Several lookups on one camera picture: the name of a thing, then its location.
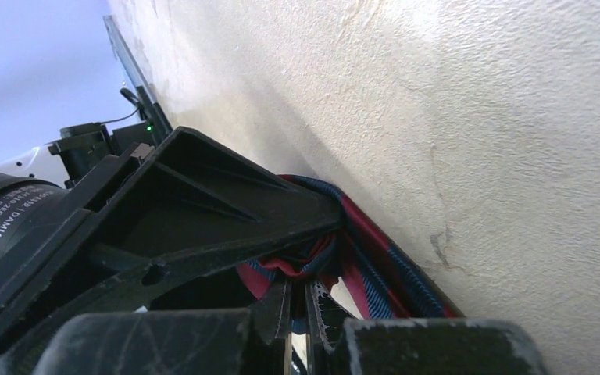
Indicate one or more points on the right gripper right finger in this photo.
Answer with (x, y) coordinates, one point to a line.
(338, 343)

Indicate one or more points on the red navy striped tie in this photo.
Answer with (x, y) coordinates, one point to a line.
(382, 280)

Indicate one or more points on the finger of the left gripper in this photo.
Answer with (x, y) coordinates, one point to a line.
(133, 270)

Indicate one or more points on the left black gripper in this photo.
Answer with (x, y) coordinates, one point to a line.
(42, 227)

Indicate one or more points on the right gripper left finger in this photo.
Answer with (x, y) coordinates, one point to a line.
(252, 340)

